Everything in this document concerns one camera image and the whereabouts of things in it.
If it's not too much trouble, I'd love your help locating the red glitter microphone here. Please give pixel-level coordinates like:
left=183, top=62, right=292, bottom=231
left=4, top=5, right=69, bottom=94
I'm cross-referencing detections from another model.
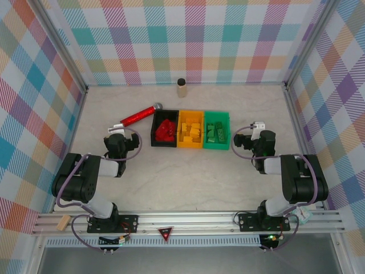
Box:
left=119, top=102, right=164, bottom=128

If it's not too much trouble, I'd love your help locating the black plastic bin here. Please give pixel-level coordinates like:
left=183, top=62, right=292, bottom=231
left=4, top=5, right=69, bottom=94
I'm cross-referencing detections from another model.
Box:
left=150, top=110, right=180, bottom=148

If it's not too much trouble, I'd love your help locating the green plastic bin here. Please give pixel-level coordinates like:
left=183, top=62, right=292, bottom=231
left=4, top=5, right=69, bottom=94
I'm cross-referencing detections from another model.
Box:
left=202, top=110, right=231, bottom=151

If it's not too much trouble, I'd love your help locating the yellow plastic bin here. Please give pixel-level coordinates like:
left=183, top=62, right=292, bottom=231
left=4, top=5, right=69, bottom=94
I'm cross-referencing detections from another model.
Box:
left=176, top=110, right=206, bottom=149

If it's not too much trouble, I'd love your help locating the teal paper tag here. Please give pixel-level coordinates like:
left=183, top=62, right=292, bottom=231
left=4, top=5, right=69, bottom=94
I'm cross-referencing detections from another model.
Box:
left=293, top=207, right=313, bottom=226

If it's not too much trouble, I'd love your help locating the wooden bottle with black cap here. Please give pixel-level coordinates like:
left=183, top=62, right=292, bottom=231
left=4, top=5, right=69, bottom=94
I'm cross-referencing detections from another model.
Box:
left=176, top=78, right=188, bottom=98

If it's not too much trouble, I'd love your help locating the small wooden block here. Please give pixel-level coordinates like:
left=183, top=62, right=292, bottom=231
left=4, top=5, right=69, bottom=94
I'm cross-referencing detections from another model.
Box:
left=56, top=215, right=72, bottom=231

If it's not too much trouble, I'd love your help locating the black connector with LED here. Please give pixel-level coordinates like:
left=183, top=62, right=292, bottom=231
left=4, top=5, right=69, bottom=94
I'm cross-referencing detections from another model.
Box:
left=98, top=235, right=132, bottom=247
left=259, top=234, right=283, bottom=248

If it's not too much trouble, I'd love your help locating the red triangle sign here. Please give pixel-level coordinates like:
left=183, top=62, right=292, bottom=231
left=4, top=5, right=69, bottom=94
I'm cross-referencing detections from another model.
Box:
left=157, top=226, right=175, bottom=241

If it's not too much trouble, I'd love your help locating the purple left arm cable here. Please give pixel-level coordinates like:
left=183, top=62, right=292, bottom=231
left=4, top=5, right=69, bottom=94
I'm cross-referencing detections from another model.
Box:
left=55, top=127, right=143, bottom=215

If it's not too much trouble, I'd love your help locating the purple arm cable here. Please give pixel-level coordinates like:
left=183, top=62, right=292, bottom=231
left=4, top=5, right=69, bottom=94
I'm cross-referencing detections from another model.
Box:
left=55, top=127, right=143, bottom=215
left=231, top=125, right=320, bottom=217

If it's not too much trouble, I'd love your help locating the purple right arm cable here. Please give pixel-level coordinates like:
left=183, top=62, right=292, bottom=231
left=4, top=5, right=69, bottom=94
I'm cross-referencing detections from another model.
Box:
left=231, top=125, right=320, bottom=217

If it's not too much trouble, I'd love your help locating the aluminium frame side bar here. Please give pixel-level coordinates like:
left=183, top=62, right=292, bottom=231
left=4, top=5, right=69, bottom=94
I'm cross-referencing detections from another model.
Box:
left=283, top=84, right=329, bottom=211
left=50, top=87, right=89, bottom=212

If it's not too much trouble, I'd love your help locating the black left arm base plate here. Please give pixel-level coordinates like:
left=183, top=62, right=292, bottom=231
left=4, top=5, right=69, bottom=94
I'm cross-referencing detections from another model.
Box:
left=87, top=213, right=140, bottom=234

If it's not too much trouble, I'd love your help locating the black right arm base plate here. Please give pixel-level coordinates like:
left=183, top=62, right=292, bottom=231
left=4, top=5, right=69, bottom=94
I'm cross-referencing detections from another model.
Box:
left=238, top=213, right=291, bottom=232

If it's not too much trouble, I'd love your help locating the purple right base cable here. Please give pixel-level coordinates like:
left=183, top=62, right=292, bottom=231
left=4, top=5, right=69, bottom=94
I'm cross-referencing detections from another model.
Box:
left=265, top=215, right=300, bottom=252

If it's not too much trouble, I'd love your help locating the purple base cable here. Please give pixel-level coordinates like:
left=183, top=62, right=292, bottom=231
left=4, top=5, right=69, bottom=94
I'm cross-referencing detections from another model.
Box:
left=265, top=215, right=300, bottom=252
left=70, top=213, right=105, bottom=252

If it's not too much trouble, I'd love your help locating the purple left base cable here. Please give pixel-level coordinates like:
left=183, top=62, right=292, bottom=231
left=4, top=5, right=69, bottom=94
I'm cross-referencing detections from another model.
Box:
left=70, top=213, right=105, bottom=252

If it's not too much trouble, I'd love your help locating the aluminium mounting rail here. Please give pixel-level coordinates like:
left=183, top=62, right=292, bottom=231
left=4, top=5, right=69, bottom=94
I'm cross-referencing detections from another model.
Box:
left=31, top=211, right=346, bottom=236

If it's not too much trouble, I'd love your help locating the aluminium frame post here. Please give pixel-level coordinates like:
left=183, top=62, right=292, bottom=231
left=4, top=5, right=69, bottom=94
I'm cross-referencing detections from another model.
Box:
left=33, top=0, right=88, bottom=95
left=283, top=0, right=343, bottom=88

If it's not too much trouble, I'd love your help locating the slotted grey cable duct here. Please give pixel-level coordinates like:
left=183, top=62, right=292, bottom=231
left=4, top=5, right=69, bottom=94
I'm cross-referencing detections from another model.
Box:
left=45, top=235, right=282, bottom=248

